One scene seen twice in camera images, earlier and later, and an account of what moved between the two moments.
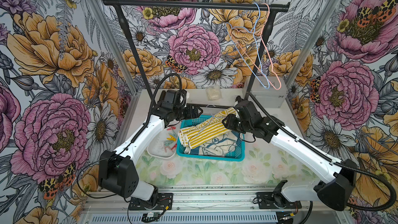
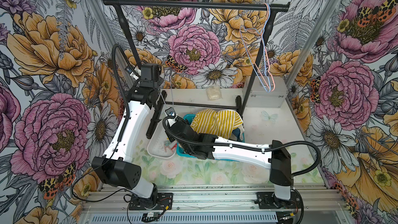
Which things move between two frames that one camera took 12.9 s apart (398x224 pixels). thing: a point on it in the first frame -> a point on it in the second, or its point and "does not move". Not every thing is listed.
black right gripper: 229,124 -> 172,136
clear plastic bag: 213,93 does not move
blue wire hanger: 227,26 -> 264,49
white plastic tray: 165,145 does not move
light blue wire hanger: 212,111 -> 264,52
